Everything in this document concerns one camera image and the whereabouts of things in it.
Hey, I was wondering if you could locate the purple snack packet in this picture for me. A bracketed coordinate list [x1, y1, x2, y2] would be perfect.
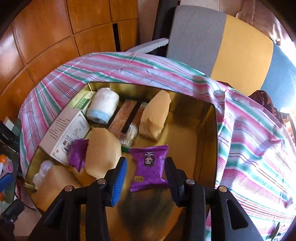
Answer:
[129, 145, 169, 192]
[67, 138, 89, 172]

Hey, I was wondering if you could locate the green cracker packet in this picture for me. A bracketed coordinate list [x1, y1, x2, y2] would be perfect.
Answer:
[118, 101, 147, 148]
[108, 99, 139, 138]

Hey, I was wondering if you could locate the small yellow sponge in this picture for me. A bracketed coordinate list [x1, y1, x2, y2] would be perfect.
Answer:
[32, 165, 81, 211]

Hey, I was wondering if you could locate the medium yellow sponge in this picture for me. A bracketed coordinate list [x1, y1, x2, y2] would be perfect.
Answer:
[139, 90, 171, 141]

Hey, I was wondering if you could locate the clear plastic bag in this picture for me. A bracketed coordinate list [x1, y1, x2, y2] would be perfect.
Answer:
[33, 160, 54, 190]

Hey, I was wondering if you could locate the large yellow sponge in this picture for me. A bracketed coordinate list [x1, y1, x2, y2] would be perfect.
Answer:
[85, 128, 122, 179]

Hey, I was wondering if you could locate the white cardboard box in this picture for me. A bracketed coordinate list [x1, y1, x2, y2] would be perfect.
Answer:
[39, 107, 90, 166]

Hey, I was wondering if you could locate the striped pink green tablecloth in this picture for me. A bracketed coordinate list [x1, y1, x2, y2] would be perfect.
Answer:
[18, 52, 295, 240]

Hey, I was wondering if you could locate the green white small box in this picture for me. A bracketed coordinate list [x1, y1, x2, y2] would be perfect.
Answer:
[74, 91, 96, 115]

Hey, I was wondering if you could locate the dark red cloth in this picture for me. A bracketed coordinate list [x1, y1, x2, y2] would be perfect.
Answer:
[249, 90, 286, 125]

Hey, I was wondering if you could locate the grey yellow blue mattress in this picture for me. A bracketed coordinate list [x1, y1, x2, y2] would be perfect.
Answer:
[166, 5, 295, 113]

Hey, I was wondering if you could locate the wooden wardrobe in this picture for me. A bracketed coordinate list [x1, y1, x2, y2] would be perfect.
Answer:
[1, 1, 138, 120]

